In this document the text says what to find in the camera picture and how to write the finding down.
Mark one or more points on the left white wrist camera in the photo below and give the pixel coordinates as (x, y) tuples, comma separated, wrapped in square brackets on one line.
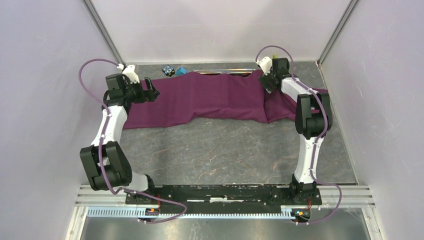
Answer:
[(129, 72)]

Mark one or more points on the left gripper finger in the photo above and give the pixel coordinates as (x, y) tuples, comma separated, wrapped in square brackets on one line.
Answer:
[(150, 88), (151, 97)]

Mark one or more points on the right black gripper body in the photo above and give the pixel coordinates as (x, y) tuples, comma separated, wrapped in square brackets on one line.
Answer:
[(265, 79)]

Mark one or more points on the blue small block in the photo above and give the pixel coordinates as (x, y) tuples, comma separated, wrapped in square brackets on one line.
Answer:
[(181, 71)]

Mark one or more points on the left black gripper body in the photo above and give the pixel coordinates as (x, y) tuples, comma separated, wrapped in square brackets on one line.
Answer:
[(135, 93)]

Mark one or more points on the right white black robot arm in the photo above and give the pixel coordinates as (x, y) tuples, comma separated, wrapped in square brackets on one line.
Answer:
[(312, 121)]

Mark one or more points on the metal instrument tray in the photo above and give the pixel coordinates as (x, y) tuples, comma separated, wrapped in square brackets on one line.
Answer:
[(233, 72)]

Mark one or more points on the aluminium frame rail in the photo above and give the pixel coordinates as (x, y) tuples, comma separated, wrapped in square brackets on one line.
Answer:
[(346, 212)]

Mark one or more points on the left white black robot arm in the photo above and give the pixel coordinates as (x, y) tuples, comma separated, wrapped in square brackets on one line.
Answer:
[(104, 162)]

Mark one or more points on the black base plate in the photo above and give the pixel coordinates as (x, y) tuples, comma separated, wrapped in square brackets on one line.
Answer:
[(225, 199)]

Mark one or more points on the purple cloth wrap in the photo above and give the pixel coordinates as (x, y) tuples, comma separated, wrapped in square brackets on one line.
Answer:
[(223, 96)]

